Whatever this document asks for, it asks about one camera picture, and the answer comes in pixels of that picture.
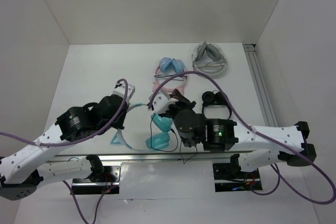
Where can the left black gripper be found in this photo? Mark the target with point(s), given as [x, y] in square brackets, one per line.
[120, 124]

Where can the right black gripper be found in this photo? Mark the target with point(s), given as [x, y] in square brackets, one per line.
[181, 102]

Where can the teal cat-ear headphones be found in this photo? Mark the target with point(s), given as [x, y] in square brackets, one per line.
[155, 143]

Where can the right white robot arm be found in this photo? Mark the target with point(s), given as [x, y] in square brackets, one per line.
[253, 146]

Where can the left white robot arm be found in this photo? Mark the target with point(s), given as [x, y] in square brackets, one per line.
[25, 171]

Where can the pink blue cat-ear headphones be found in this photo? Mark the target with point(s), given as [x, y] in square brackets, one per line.
[168, 67]

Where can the black headphones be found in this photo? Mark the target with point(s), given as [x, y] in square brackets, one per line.
[211, 98]

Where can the grey white headphones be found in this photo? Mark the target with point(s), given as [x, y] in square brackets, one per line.
[208, 58]

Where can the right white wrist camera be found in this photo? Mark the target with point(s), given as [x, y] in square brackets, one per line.
[161, 102]

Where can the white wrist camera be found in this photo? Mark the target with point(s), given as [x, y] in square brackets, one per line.
[121, 89]
[161, 102]

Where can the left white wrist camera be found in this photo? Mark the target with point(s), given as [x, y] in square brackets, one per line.
[121, 89]

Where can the aluminium front rail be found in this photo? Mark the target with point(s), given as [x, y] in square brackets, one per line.
[161, 157]

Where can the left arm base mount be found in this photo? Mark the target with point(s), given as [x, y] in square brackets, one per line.
[107, 182]

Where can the aluminium side rail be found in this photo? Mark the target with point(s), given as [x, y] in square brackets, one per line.
[260, 86]

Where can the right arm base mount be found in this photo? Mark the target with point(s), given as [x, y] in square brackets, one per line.
[229, 177]

